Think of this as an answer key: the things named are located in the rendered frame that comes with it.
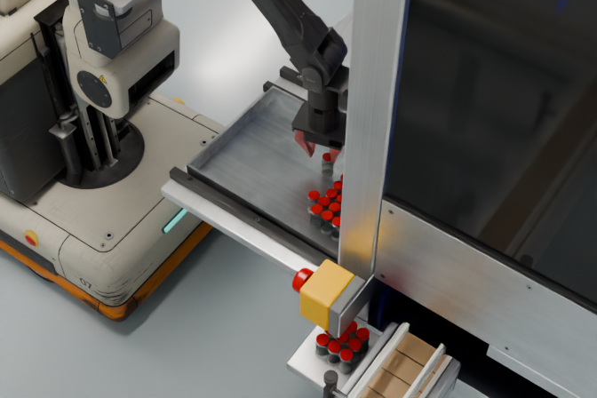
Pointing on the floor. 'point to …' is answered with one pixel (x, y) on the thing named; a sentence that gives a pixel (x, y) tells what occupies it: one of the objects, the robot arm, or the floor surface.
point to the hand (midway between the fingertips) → (322, 155)
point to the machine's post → (372, 106)
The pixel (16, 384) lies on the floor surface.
